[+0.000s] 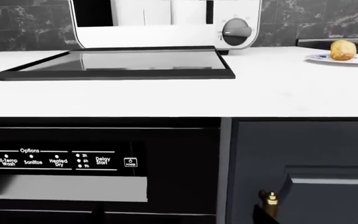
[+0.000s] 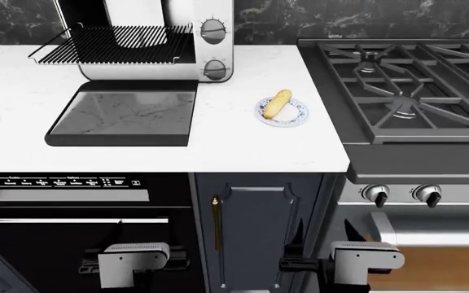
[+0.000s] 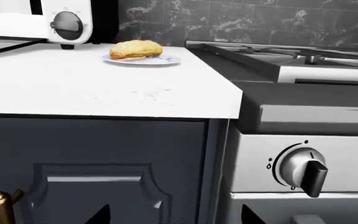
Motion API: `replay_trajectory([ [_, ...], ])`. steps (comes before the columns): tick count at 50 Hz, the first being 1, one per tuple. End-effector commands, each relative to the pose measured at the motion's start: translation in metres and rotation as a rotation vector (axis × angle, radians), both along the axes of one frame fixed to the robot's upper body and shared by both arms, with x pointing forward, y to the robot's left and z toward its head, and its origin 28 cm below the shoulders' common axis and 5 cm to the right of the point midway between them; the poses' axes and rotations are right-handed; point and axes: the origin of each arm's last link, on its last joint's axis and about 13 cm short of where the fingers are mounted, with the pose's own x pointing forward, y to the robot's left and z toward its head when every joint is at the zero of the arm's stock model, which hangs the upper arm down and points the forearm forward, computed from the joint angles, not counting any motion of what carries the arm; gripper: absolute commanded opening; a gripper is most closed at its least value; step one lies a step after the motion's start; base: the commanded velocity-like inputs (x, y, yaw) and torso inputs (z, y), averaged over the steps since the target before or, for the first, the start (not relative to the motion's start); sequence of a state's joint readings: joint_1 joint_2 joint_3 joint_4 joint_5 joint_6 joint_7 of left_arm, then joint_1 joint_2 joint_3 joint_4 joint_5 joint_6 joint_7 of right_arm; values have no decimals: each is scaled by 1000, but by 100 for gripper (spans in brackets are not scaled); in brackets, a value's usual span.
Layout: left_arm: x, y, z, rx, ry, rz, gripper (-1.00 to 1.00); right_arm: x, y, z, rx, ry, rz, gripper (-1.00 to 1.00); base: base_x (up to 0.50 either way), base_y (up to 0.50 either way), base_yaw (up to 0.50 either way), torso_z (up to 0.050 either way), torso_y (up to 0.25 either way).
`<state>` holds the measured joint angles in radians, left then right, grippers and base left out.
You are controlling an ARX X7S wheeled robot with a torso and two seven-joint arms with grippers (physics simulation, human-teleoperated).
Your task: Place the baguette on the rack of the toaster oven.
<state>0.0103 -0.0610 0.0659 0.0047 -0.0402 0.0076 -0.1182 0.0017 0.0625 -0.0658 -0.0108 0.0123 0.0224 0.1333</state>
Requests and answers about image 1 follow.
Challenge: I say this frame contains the dark grey cabinet door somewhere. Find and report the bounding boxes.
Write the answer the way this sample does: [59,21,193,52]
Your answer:
[221,117,358,224]

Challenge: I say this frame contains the black glass toaster oven door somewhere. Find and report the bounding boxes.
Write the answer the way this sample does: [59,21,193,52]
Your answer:
[0,45,236,82]

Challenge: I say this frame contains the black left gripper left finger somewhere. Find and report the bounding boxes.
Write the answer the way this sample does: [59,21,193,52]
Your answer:
[90,204,107,224]

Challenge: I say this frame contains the white blue patterned plate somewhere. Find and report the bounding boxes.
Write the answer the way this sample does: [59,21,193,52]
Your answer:
[305,52,358,67]

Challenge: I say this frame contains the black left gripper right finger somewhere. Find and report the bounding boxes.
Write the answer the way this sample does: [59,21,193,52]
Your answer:
[252,203,281,224]

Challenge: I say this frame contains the black dishwasher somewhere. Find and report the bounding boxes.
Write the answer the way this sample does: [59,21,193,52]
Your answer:
[0,117,222,224]

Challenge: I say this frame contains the white toaster oven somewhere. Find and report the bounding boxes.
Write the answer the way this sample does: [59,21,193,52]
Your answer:
[69,0,262,56]

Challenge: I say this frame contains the golden baguette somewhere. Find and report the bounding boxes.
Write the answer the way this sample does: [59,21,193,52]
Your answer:
[329,39,357,62]

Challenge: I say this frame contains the grey toaster oven dial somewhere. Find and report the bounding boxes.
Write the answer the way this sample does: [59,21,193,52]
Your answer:
[221,18,254,47]

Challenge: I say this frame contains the brass cabinet knob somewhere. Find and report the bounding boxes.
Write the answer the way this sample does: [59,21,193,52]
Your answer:
[257,189,280,218]

